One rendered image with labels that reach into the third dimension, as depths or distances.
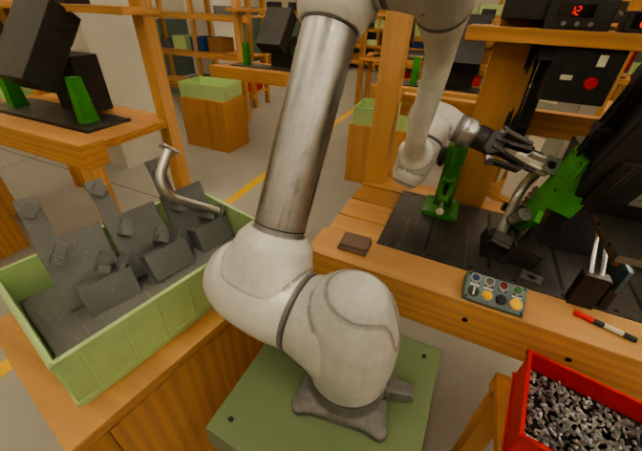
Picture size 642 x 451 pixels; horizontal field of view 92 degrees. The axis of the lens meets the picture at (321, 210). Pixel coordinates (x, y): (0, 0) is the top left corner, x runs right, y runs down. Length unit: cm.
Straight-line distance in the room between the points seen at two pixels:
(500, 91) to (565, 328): 78
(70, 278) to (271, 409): 67
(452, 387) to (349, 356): 143
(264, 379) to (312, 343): 23
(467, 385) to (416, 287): 104
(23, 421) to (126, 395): 117
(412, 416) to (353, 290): 31
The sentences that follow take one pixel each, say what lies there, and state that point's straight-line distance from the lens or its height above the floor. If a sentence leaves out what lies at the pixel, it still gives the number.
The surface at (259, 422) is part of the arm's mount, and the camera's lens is 70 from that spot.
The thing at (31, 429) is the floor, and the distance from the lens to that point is 207.
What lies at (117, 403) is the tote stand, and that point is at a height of 79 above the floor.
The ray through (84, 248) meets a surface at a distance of 109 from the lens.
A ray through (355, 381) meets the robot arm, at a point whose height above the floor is 108.
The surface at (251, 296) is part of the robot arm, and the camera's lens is 58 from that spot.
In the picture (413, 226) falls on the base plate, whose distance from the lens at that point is 120.
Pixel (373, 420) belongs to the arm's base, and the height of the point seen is 94.
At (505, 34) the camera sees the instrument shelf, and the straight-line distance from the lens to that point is 119.
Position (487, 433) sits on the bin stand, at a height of 61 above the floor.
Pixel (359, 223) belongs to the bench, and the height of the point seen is 88.
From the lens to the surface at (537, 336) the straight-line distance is 105.
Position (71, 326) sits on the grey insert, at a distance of 109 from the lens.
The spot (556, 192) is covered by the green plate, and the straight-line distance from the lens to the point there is 105.
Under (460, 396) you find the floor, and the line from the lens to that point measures 190.
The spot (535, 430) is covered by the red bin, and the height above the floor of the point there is 87.
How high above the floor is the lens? 157
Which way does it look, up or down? 33 degrees down
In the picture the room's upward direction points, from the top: 2 degrees clockwise
